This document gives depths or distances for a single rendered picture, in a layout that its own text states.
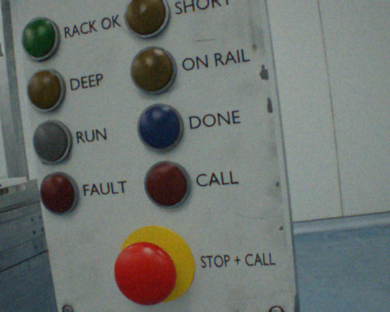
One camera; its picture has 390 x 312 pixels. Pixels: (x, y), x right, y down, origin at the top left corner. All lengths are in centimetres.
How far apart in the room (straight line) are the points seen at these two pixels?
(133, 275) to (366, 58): 399
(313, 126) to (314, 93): 28
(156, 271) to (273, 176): 9
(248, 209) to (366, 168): 391
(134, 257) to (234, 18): 16
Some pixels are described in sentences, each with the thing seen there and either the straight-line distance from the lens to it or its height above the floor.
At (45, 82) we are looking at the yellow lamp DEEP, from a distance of 33.
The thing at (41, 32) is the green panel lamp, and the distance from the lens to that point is 33.
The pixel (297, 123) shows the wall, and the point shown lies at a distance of 408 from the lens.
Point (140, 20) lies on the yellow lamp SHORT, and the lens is 30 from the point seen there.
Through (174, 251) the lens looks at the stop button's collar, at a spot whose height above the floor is 90.
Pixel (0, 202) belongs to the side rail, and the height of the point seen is 85.
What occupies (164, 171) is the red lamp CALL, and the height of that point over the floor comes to 95.
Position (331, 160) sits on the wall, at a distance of 412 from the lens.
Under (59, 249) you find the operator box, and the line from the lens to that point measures 34.
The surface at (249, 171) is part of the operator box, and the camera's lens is 28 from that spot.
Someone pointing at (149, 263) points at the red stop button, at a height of 90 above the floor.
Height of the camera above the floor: 97
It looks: 3 degrees down
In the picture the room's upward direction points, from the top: 7 degrees counter-clockwise
